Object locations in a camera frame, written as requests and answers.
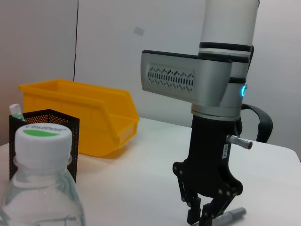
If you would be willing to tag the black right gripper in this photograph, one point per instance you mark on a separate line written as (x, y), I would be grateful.
(207, 164)

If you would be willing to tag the silver glitter marker pen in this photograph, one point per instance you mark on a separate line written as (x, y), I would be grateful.
(235, 213)

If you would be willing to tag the clear green-label water bottle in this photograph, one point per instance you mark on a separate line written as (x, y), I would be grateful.
(42, 146)

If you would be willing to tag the mint green utility knife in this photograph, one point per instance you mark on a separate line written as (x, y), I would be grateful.
(16, 111)

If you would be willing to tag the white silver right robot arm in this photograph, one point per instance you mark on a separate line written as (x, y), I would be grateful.
(211, 82)

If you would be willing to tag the black mesh pen holder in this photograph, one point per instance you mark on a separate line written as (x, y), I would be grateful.
(73, 146)

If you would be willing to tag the black chair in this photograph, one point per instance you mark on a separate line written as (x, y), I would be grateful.
(264, 122)

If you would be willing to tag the yellow plastic storage bin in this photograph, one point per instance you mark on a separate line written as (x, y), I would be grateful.
(70, 103)

